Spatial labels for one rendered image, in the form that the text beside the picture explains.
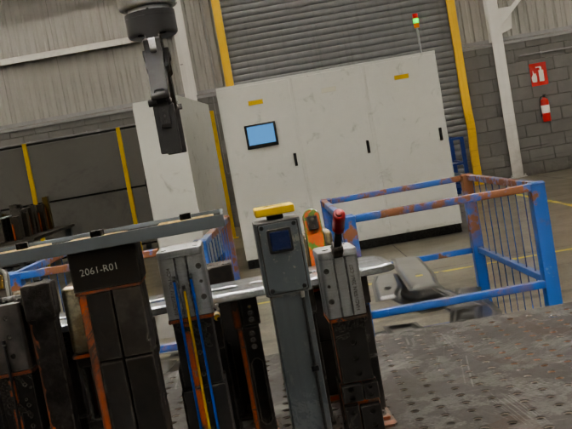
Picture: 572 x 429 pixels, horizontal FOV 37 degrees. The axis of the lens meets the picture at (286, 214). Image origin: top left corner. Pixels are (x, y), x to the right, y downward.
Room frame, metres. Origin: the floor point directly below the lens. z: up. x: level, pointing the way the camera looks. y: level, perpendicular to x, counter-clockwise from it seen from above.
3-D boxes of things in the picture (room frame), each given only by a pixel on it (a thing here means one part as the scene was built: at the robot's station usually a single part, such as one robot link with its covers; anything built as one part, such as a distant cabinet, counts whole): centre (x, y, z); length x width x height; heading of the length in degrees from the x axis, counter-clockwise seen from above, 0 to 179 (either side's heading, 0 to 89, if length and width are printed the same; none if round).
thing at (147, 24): (1.31, 0.15, 1.43); 0.08 x 0.07 x 0.09; 3
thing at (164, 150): (1.24, 0.15, 1.30); 0.03 x 0.01 x 0.07; 93
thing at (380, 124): (9.59, -0.68, 1.22); 2.40 x 0.54 x 2.45; 90
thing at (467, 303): (3.87, -0.59, 0.47); 1.20 x 0.80 x 0.95; 1
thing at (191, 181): (10.52, 1.12, 1.22); 2.40 x 0.54 x 2.45; 176
